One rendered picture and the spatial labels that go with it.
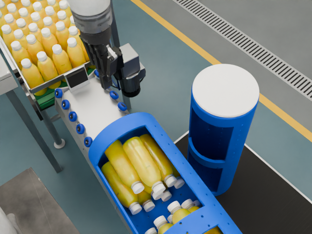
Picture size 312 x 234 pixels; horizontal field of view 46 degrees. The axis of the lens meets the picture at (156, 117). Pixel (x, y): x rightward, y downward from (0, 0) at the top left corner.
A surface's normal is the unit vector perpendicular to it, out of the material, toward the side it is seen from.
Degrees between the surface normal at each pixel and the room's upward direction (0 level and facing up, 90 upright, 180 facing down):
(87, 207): 0
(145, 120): 35
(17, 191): 4
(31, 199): 4
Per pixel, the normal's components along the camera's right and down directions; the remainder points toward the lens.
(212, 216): 0.37, -0.70
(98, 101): -0.04, -0.54
